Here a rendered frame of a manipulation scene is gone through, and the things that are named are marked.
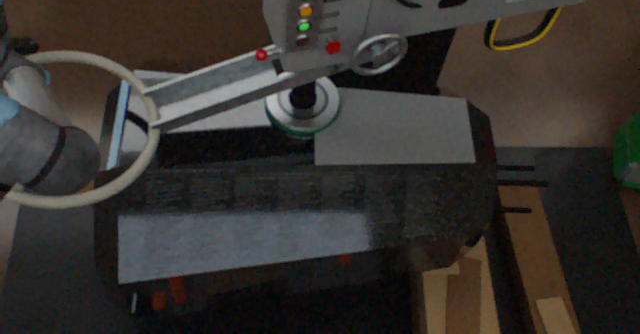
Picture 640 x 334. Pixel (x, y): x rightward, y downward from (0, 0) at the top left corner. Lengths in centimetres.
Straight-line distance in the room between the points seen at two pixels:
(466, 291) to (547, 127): 105
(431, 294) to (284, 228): 68
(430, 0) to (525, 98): 166
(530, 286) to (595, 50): 138
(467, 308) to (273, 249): 77
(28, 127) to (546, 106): 257
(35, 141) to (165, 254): 92
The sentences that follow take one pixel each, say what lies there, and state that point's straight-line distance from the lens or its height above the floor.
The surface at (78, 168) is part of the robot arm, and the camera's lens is 128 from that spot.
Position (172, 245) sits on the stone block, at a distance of 207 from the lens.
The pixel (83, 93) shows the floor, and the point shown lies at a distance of 322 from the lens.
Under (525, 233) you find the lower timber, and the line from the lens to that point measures 287.
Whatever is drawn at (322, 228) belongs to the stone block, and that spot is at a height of 69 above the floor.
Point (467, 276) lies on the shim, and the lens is 257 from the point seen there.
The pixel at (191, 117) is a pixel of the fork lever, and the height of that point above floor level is 96.
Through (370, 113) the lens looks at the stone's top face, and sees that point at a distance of 212.
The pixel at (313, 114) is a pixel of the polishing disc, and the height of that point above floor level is 85.
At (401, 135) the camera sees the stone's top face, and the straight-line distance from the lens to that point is 210.
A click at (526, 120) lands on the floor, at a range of 332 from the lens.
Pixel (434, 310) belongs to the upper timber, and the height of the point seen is 25.
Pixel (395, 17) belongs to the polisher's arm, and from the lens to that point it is 178.
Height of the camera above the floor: 254
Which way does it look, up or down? 56 degrees down
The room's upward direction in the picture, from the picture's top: 8 degrees clockwise
